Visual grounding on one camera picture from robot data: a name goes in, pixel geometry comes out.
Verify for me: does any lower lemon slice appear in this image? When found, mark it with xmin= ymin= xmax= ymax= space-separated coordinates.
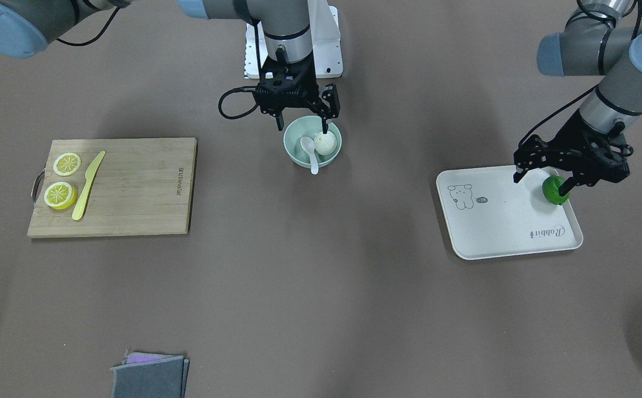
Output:
xmin=52 ymin=152 xmax=83 ymax=177

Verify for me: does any grey folded cloth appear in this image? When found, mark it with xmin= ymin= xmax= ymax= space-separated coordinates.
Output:
xmin=111 ymin=352 xmax=190 ymax=397

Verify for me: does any yellow plastic knife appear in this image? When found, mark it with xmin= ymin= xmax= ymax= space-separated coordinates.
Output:
xmin=72 ymin=151 xmax=106 ymax=220

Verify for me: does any white ceramic spoon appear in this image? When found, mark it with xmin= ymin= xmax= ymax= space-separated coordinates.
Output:
xmin=300 ymin=136 xmax=319 ymax=175

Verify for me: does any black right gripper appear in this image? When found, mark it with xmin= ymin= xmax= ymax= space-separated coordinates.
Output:
xmin=252 ymin=55 xmax=340 ymax=134

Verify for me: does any white steamed bun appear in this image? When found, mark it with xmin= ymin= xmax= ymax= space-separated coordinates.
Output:
xmin=313 ymin=131 xmax=337 ymax=156

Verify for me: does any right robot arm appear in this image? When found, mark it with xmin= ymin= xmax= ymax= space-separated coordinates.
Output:
xmin=0 ymin=1 xmax=340 ymax=133

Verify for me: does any green lime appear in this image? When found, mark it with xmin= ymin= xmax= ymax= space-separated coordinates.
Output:
xmin=541 ymin=175 xmax=570 ymax=206

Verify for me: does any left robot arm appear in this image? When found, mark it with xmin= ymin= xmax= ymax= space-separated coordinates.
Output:
xmin=513 ymin=1 xmax=642 ymax=199

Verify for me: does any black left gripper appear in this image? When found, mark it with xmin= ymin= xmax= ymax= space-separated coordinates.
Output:
xmin=513 ymin=111 xmax=631 ymax=197

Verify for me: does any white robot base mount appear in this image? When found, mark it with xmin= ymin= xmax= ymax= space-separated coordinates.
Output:
xmin=243 ymin=1 xmax=344 ymax=79

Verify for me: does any mint green bowl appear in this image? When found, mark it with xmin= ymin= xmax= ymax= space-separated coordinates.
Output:
xmin=283 ymin=116 xmax=342 ymax=169

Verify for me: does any beige rabbit print tray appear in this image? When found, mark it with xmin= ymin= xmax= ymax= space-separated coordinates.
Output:
xmin=435 ymin=165 xmax=583 ymax=260

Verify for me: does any bamboo cutting board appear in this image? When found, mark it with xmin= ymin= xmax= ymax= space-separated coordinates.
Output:
xmin=27 ymin=138 xmax=197 ymax=238

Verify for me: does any upper lemon half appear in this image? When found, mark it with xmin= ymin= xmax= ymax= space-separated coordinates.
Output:
xmin=43 ymin=181 xmax=78 ymax=211

